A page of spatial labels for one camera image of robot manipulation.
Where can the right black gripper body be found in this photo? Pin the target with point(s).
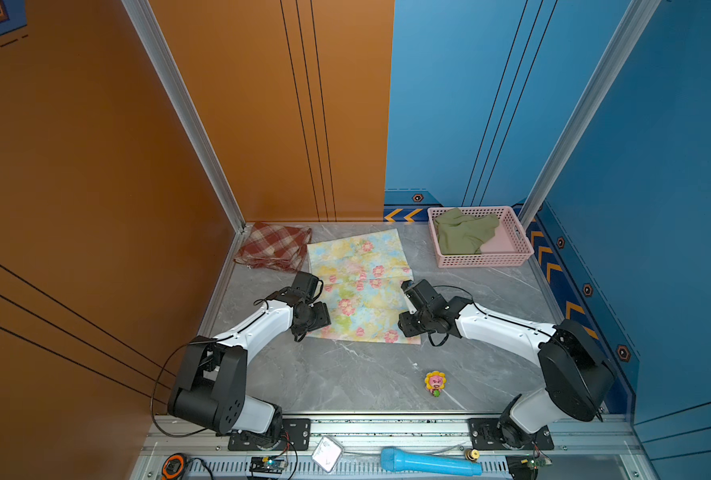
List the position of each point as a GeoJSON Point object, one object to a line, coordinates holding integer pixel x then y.
{"type": "Point", "coordinates": [414, 323]}

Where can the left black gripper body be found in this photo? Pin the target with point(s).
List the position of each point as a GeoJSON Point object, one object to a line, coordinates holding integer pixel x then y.
{"type": "Point", "coordinates": [318, 316]}

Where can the floral pastel skirt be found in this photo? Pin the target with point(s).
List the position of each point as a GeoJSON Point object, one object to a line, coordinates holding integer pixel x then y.
{"type": "Point", "coordinates": [362, 278]}

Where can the red plaid skirt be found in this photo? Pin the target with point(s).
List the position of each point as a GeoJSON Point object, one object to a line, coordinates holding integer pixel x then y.
{"type": "Point", "coordinates": [275, 247]}

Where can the pink perforated plastic basket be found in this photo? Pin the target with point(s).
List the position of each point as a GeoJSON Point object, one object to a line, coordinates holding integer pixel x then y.
{"type": "Point", "coordinates": [508, 247]}

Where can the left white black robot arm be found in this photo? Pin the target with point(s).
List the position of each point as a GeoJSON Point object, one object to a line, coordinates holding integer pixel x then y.
{"type": "Point", "coordinates": [211, 386]}

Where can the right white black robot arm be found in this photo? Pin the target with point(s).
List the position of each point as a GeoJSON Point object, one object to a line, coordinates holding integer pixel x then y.
{"type": "Point", "coordinates": [576, 372]}

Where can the yellow sunflower toy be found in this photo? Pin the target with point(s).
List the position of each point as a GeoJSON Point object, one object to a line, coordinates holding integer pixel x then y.
{"type": "Point", "coordinates": [435, 383]}

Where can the olive green skirt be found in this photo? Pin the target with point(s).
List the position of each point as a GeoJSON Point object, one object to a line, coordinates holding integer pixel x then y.
{"type": "Point", "coordinates": [464, 234]}

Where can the white square card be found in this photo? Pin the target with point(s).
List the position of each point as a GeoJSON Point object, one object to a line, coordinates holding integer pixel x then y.
{"type": "Point", "coordinates": [327, 454]}

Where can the small brass cylinder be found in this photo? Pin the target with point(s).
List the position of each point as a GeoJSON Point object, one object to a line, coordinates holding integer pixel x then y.
{"type": "Point", "coordinates": [472, 455]}

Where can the cyan toy microphone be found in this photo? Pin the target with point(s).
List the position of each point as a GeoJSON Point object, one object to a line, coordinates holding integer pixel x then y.
{"type": "Point", "coordinates": [397, 460]}

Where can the left green circuit board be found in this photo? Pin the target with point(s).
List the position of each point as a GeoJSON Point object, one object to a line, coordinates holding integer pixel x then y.
{"type": "Point", "coordinates": [268, 466]}

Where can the green circuit board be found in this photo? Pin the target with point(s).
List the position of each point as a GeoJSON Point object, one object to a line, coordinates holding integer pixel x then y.
{"type": "Point", "coordinates": [268, 466]}
{"type": "Point", "coordinates": [537, 462]}

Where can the right green circuit board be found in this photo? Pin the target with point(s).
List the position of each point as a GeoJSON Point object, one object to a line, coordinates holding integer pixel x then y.
{"type": "Point", "coordinates": [537, 462]}

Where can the orange black tape measure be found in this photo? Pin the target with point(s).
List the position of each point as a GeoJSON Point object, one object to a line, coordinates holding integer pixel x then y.
{"type": "Point", "coordinates": [174, 467]}

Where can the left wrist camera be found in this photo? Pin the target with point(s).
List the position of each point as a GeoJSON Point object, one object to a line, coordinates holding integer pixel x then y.
{"type": "Point", "coordinates": [307, 286]}

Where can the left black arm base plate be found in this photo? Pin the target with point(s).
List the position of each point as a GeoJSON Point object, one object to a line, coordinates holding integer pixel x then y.
{"type": "Point", "coordinates": [292, 433]}

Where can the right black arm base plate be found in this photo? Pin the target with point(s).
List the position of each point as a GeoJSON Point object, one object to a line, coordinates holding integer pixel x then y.
{"type": "Point", "coordinates": [491, 434]}

